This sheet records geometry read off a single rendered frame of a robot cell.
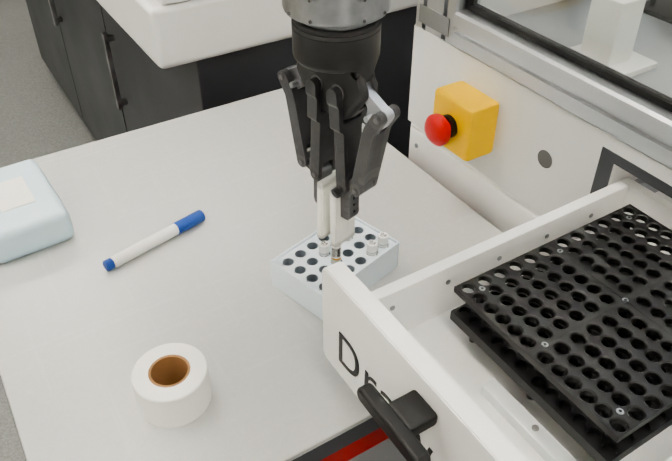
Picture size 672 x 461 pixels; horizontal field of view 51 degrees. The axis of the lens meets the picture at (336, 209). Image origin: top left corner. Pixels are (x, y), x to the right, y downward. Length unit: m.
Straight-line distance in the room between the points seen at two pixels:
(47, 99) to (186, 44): 1.81
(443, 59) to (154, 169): 0.42
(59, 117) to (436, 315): 2.28
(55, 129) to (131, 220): 1.83
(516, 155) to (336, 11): 0.39
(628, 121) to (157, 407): 0.52
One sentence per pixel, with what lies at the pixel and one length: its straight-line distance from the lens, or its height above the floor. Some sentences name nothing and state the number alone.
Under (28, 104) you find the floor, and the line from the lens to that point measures 2.95.
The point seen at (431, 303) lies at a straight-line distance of 0.66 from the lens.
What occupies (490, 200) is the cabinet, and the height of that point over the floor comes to 0.77.
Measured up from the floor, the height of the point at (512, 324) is 0.90.
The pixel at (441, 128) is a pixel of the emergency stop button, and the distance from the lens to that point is 0.85.
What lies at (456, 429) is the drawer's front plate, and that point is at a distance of 0.50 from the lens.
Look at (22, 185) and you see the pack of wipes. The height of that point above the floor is 0.81.
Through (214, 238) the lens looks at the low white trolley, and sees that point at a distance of 0.88.
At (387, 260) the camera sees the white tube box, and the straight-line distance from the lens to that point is 0.81.
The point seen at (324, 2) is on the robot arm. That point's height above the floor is 1.12.
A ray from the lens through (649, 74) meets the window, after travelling 0.74.
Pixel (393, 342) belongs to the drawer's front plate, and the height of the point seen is 0.93.
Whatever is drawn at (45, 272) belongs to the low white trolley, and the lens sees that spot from 0.89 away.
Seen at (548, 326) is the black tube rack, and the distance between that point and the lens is 0.60.
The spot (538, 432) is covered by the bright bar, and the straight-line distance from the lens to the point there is 0.60.
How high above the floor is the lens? 1.32
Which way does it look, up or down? 38 degrees down
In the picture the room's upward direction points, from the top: straight up
